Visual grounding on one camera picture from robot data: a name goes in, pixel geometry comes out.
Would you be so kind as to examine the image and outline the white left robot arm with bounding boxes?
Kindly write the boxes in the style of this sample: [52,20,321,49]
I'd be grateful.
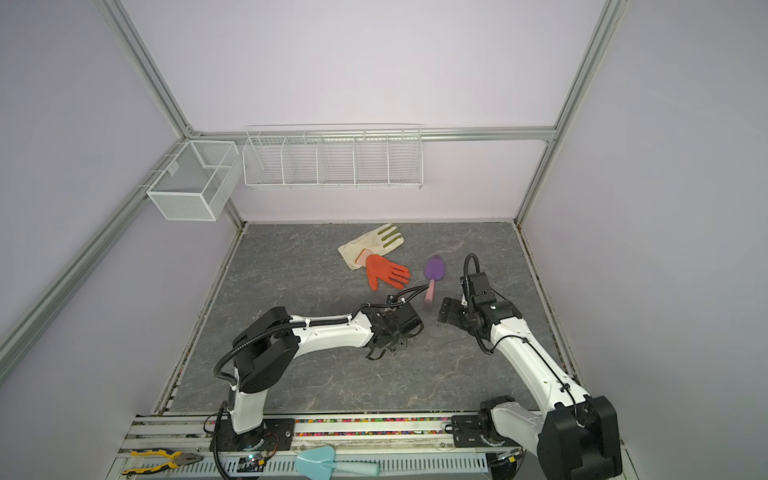
[213,285,427,435]

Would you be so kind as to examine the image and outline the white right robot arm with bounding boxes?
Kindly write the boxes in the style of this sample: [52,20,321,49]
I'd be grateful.
[438,253,623,479]

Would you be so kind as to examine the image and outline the red rubber glove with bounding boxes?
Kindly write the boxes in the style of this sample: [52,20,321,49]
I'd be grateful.
[365,254,411,291]

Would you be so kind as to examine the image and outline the cream glove green stripes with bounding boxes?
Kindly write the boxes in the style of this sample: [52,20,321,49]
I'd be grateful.
[337,223,405,270]

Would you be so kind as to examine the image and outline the teal plastic trowel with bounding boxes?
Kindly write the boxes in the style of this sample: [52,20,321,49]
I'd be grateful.
[294,446,381,480]

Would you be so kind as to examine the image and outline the small white mesh basket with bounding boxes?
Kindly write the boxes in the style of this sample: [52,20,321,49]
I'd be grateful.
[147,140,243,221]

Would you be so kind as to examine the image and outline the purple trowel pink handle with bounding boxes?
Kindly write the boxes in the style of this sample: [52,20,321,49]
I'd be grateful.
[424,255,446,304]

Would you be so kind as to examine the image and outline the long white wire basket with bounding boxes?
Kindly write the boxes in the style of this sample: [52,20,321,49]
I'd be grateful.
[242,123,424,189]

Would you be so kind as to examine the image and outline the yellow handled pliers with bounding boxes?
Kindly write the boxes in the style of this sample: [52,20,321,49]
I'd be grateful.
[121,448,203,476]

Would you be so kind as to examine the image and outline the aluminium frame rails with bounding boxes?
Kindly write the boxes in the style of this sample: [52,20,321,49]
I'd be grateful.
[0,0,631,480]

